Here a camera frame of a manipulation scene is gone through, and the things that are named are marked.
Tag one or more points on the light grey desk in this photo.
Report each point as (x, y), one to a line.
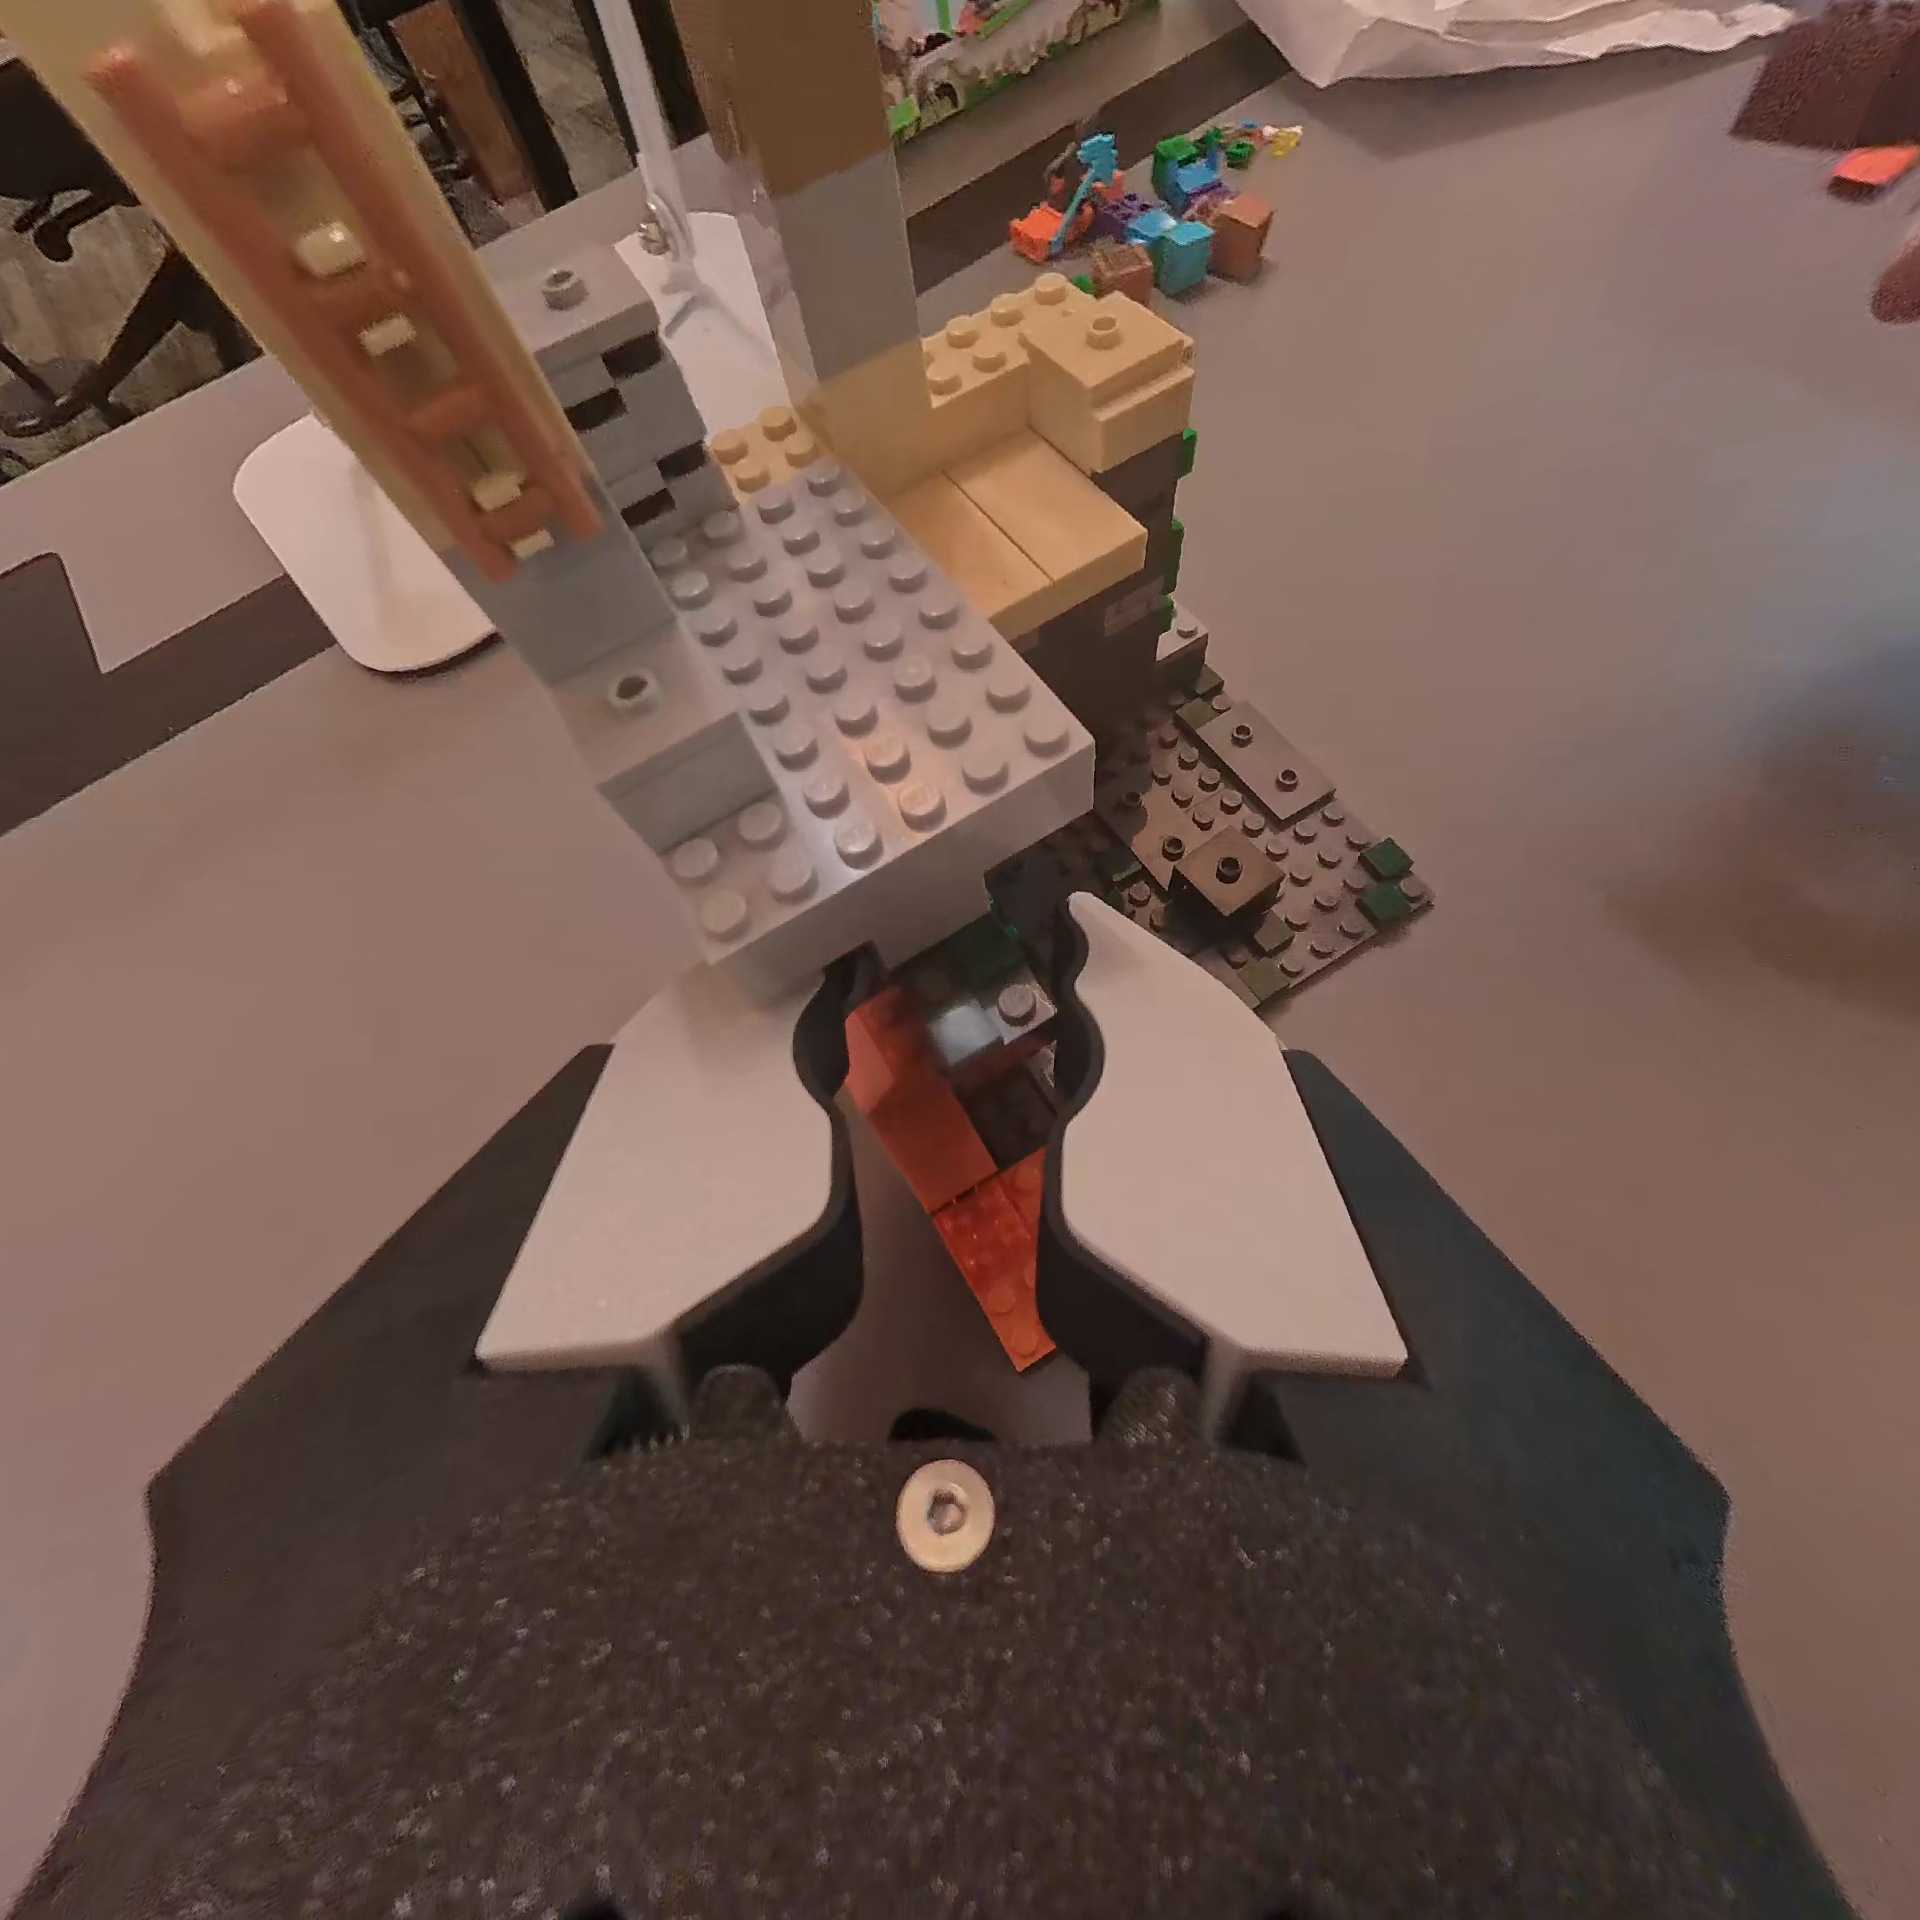
(1499, 1202)

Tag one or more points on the black office chair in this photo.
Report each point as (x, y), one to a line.
(134, 321)

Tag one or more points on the person's right hand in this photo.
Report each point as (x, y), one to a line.
(1902, 272)

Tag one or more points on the white plastic bag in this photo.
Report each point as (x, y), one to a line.
(1499, 29)

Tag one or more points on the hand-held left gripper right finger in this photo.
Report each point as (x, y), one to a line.
(1229, 1202)

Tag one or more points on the green toy box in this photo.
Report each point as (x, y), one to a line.
(1019, 63)

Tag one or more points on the white monitor stand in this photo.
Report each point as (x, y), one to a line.
(720, 272)
(344, 570)

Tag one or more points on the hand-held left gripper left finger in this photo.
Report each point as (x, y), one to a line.
(672, 1202)

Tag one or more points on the toy brick building model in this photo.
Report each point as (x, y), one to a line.
(871, 673)

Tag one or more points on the pile of small brick pieces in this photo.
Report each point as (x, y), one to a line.
(1184, 228)

